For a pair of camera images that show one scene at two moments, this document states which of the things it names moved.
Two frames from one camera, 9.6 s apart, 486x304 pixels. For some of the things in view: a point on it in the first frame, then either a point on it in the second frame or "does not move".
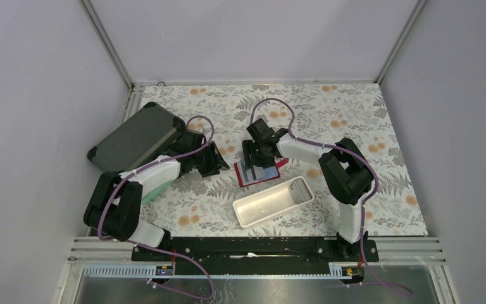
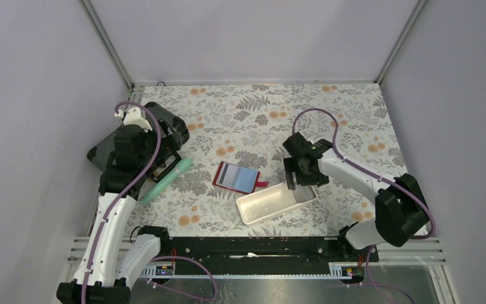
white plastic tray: (280, 198) does not move
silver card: (250, 175) -> (227, 175)
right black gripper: (249, 147) -> (291, 165)
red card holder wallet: (244, 176) -> (240, 179)
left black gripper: (213, 166) -> (169, 142)
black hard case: (144, 133) does not move
